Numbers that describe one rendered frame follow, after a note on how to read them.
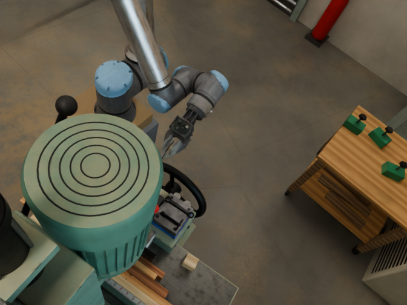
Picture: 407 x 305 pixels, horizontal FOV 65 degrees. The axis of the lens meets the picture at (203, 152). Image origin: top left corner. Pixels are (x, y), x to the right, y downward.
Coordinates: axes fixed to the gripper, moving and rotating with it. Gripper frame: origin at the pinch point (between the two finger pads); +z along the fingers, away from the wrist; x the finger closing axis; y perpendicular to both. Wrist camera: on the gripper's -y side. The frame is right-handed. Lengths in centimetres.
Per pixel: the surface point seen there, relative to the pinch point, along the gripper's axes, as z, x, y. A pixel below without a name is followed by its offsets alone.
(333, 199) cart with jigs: -52, 86, -91
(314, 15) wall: -224, 4, -160
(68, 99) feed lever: 10, -5, 64
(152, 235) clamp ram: 23.2, 14.6, 17.6
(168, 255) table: 25.7, 21.7, 11.9
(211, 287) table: 25.7, 37.3, 12.0
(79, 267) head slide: 28, 14, 68
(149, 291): 35.4, 23.0, 19.7
